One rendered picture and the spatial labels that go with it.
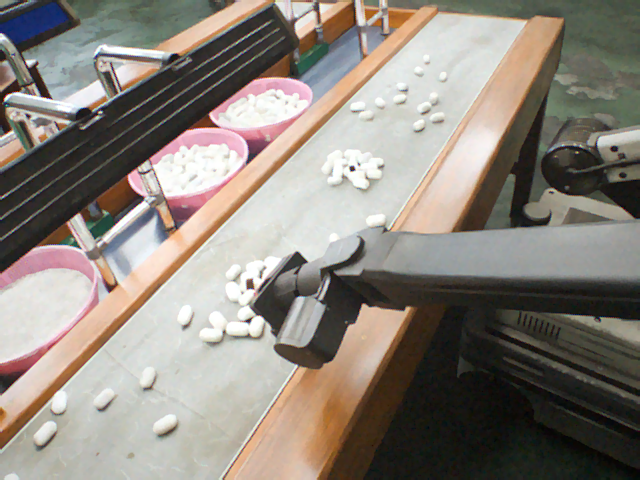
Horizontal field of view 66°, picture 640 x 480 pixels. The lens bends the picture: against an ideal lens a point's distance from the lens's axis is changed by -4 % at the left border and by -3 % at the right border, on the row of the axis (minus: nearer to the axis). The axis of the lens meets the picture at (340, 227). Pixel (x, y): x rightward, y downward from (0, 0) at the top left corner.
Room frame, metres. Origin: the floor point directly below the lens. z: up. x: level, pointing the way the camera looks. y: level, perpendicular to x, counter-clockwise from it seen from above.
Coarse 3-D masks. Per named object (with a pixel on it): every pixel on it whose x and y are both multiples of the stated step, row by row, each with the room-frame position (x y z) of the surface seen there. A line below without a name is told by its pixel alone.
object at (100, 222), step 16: (0, 48) 0.86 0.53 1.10; (16, 48) 0.87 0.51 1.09; (16, 64) 0.86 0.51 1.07; (32, 80) 0.87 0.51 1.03; (32, 128) 0.83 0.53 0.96; (48, 128) 0.85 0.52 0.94; (0, 144) 0.78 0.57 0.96; (96, 208) 0.86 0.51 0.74; (96, 224) 0.84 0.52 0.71; (112, 224) 0.87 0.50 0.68; (64, 240) 0.80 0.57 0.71
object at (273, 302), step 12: (288, 264) 0.47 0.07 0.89; (300, 264) 0.47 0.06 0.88; (276, 276) 0.45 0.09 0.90; (288, 276) 0.42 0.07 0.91; (264, 288) 0.43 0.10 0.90; (276, 288) 0.43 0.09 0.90; (288, 288) 0.41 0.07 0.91; (264, 300) 0.41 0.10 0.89; (276, 300) 0.42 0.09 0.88; (288, 300) 0.40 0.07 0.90; (264, 312) 0.40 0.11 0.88; (276, 312) 0.41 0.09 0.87; (276, 324) 0.39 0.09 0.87
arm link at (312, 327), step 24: (336, 240) 0.40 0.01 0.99; (360, 240) 0.37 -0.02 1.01; (336, 264) 0.36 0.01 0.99; (336, 288) 0.36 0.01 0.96; (288, 312) 0.36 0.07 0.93; (312, 312) 0.34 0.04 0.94; (336, 312) 0.34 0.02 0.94; (288, 336) 0.32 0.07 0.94; (312, 336) 0.31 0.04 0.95; (336, 336) 0.32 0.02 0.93; (288, 360) 0.32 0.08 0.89; (312, 360) 0.31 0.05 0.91
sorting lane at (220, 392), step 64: (448, 64) 1.33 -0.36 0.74; (320, 128) 1.06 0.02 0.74; (384, 128) 1.03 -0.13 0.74; (448, 128) 0.99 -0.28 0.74; (256, 192) 0.84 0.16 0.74; (320, 192) 0.81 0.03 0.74; (384, 192) 0.79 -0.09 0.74; (192, 256) 0.67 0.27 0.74; (256, 256) 0.65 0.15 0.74; (320, 256) 0.63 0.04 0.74; (192, 320) 0.52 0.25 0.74; (128, 384) 0.42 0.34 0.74; (192, 384) 0.41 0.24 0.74; (256, 384) 0.39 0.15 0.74; (64, 448) 0.33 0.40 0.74; (128, 448) 0.32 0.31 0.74; (192, 448) 0.31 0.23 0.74
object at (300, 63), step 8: (288, 0) 1.54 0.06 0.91; (312, 0) 1.67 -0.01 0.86; (288, 8) 1.54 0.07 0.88; (312, 8) 1.64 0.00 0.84; (288, 16) 1.54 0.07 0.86; (296, 16) 1.57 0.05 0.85; (304, 16) 1.60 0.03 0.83; (320, 24) 1.67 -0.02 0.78; (320, 32) 1.67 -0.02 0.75; (320, 40) 1.66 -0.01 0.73; (312, 48) 1.64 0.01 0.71; (320, 48) 1.65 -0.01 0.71; (328, 48) 1.69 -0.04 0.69; (296, 56) 1.54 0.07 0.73; (304, 56) 1.58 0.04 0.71; (312, 56) 1.60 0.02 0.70; (320, 56) 1.64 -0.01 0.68; (296, 64) 1.52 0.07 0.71; (304, 64) 1.56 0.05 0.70; (312, 64) 1.59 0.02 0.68; (296, 72) 1.52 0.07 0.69
